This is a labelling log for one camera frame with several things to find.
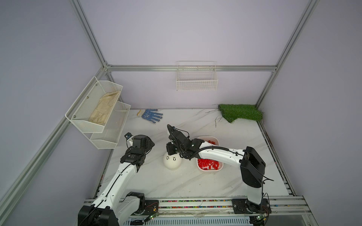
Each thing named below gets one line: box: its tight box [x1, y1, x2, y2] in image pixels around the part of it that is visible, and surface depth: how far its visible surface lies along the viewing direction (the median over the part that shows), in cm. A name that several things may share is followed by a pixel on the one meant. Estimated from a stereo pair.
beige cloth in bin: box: [88, 90, 121, 125], surface depth 81 cm
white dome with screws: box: [163, 152, 182, 170], surface depth 82 cm
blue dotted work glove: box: [136, 108, 164, 124], surface depth 120 cm
